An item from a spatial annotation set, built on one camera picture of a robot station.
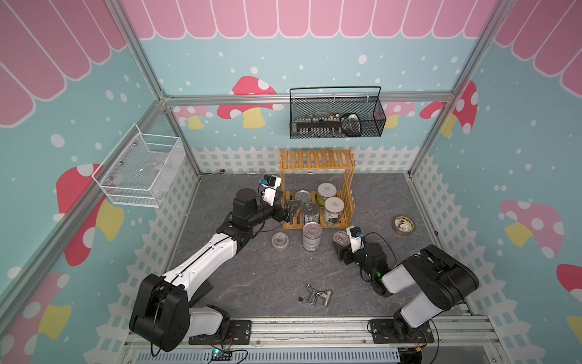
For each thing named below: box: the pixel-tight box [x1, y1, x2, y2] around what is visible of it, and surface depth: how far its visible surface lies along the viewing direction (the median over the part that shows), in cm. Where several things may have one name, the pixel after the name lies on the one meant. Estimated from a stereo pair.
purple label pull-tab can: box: [301, 201, 321, 224], surface depth 96 cm
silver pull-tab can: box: [294, 189, 312, 204], surface depth 104 cm
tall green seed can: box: [302, 221, 323, 253], surface depth 88 cm
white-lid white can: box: [324, 196, 345, 226], surface depth 96 cm
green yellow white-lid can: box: [316, 182, 337, 208], surface depth 101 cm
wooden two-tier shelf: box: [278, 147, 357, 230], surface depth 90 cm
